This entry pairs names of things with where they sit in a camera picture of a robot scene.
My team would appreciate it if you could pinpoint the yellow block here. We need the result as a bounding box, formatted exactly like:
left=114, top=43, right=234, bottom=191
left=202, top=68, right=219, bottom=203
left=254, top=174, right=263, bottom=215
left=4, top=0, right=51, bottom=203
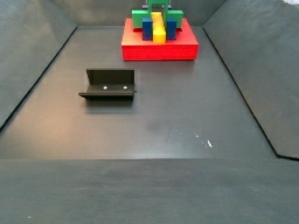
left=151, top=12, right=166, bottom=44

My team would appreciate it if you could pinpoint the green stepped block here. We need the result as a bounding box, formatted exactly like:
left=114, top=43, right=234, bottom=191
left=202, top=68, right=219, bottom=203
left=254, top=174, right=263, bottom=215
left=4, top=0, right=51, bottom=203
left=131, top=0, right=183, bottom=28

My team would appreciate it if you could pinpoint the black metal angle fixture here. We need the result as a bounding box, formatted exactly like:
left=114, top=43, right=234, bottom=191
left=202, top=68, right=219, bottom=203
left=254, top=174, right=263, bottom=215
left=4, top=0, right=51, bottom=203
left=79, top=68, right=137, bottom=100

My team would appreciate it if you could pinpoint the blue block left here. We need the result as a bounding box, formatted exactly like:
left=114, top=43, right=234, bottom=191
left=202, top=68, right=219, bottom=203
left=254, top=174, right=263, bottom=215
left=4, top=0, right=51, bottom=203
left=143, top=17, right=154, bottom=40

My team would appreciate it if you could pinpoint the red board base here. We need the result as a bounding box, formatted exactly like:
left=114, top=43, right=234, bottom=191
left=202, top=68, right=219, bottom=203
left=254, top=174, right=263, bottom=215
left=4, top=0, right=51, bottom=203
left=122, top=18, right=201, bottom=61

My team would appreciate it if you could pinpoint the blue block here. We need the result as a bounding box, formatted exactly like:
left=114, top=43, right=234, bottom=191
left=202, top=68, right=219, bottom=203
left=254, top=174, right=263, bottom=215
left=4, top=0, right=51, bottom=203
left=166, top=18, right=177, bottom=40
left=143, top=17, right=154, bottom=40

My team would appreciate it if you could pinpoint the blue block right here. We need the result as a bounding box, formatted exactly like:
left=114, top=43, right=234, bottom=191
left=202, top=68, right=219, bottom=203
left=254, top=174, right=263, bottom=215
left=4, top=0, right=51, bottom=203
left=166, top=18, right=177, bottom=40

